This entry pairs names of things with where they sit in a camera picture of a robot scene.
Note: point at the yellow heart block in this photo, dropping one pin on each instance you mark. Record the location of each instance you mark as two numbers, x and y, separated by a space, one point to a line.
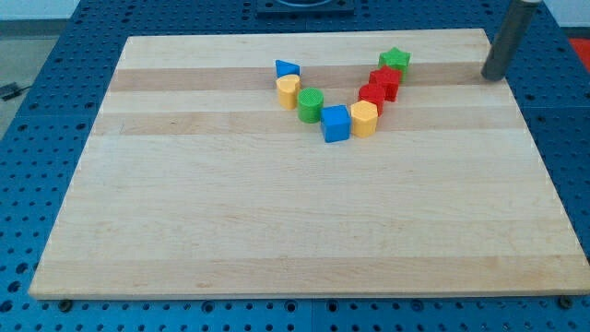
288 88

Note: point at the light wooden board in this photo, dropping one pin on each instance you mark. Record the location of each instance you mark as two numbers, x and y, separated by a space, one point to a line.
195 184

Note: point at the blue cube block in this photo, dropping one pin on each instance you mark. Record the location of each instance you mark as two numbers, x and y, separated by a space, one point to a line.
335 123

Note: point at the green cylinder block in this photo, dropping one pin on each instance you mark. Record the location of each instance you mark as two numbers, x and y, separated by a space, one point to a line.
310 103

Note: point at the yellow hexagon block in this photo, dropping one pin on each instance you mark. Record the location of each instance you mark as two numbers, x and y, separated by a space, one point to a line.
364 117

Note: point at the blue triangle block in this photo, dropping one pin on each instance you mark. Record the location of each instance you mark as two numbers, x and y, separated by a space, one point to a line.
284 68

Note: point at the red cylinder block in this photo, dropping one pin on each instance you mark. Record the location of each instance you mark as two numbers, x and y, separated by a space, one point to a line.
373 93

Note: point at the red star block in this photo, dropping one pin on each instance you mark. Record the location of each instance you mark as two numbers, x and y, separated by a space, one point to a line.
389 79

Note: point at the green star block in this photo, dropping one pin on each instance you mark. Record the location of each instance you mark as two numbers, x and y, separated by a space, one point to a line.
395 59

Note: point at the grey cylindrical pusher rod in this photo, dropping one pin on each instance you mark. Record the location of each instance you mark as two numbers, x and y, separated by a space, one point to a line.
514 25

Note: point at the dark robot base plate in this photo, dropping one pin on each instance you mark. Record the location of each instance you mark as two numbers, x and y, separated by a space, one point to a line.
268 8

